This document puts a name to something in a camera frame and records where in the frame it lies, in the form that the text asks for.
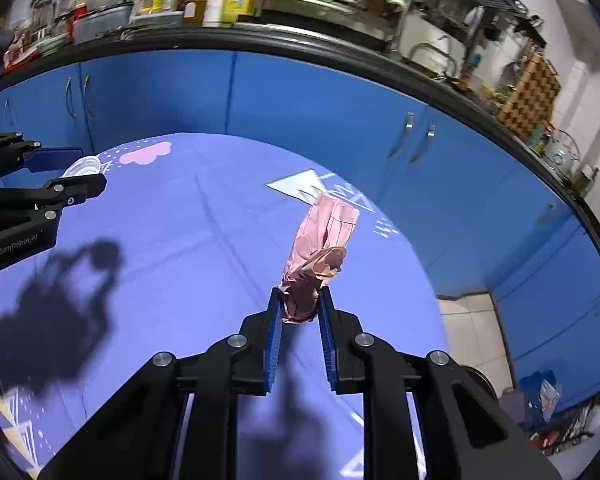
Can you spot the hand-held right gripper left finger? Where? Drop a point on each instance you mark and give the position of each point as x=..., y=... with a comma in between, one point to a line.
x=274, y=340

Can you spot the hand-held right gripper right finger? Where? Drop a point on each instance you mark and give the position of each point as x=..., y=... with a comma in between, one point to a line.
x=328, y=345

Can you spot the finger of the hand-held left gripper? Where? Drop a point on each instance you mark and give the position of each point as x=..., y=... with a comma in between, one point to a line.
x=55, y=158
x=75, y=191

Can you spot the pink wrapper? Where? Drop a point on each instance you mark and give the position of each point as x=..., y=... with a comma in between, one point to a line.
x=325, y=230

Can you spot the blue printed tablecloth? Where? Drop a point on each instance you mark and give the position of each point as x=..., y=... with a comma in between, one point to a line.
x=205, y=240

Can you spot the grey plastic storage box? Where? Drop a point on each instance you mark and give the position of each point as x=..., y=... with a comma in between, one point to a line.
x=102, y=21

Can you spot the glass french press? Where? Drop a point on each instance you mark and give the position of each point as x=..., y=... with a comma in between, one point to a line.
x=44, y=12

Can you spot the clear plastic tray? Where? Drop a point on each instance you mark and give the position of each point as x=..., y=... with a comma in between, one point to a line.
x=155, y=19

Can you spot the amber jar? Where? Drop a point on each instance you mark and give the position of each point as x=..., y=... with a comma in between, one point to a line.
x=194, y=11

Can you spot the grey bin with blue bag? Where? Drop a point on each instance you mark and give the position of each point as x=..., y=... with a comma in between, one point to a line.
x=537, y=392

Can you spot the blue kitchen cabinets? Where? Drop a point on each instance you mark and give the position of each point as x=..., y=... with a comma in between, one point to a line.
x=330, y=125

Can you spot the black kitchen countertop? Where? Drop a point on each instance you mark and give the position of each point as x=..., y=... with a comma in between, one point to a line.
x=280, y=44

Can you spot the mint green kettle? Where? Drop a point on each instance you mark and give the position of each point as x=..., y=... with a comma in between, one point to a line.
x=560, y=154

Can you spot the chrome faucet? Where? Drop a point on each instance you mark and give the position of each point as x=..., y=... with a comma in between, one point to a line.
x=432, y=52

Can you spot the checkered cutting board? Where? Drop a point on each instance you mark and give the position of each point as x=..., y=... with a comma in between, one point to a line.
x=530, y=100

